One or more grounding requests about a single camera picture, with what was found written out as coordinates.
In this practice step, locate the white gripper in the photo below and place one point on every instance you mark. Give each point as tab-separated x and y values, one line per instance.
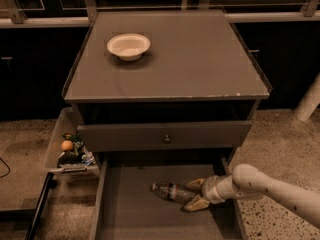
210	188

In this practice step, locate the clear plastic water bottle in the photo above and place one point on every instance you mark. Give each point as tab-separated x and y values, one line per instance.
173	192

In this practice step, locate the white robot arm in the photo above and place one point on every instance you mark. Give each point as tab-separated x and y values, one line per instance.
247	181

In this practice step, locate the round drawer knob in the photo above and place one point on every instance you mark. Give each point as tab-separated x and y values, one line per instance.
167	139

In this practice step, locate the grey top drawer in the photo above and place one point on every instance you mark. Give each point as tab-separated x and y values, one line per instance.
149	136

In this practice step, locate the grey open middle drawer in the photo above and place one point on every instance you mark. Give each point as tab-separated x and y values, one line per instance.
126	209

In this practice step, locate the grey drawer cabinet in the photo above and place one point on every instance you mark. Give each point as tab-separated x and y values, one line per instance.
196	70

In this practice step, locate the green snack bag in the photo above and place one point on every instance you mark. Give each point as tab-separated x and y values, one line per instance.
77	141

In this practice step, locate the orange fruit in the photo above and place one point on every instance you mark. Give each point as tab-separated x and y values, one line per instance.
67	145

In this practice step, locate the white paper bowl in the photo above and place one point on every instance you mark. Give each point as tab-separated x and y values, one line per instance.
128	47

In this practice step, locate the black metal bar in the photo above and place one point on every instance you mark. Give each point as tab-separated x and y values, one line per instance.
40	206

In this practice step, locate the metal railing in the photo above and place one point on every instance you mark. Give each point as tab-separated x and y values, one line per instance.
243	13

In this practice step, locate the white table leg post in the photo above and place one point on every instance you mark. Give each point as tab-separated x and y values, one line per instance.
309	102

